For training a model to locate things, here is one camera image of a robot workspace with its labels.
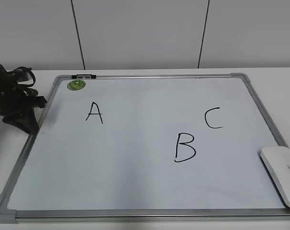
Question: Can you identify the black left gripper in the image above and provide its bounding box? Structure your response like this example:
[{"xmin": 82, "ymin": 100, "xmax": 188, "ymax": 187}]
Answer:
[{"xmin": 0, "ymin": 69, "xmax": 47, "ymax": 134}]

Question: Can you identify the white board eraser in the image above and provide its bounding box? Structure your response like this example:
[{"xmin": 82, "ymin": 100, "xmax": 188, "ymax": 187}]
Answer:
[{"xmin": 260, "ymin": 146, "xmax": 290, "ymax": 208}]

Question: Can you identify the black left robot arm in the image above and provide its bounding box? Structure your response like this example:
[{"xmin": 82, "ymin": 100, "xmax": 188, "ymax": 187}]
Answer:
[{"xmin": 0, "ymin": 64, "xmax": 47, "ymax": 134}]

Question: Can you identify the green round magnet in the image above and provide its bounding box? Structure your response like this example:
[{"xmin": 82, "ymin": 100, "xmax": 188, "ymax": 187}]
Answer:
[{"xmin": 67, "ymin": 80, "xmax": 86, "ymax": 91}]

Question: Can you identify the grey framed whiteboard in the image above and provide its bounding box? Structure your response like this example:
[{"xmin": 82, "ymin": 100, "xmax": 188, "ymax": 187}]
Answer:
[{"xmin": 0, "ymin": 73, "xmax": 290, "ymax": 224}]

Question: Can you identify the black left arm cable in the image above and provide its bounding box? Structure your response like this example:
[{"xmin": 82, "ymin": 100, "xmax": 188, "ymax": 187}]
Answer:
[{"xmin": 6, "ymin": 67, "xmax": 37, "ymax": 88}]

